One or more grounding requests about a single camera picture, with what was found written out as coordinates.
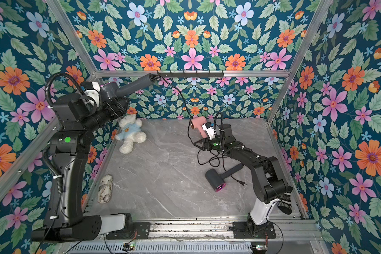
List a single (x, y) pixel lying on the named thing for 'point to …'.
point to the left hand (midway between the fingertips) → (123, 100)
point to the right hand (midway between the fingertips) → (202, 139)
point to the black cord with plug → (242, 182)
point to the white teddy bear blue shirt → (130, 132)
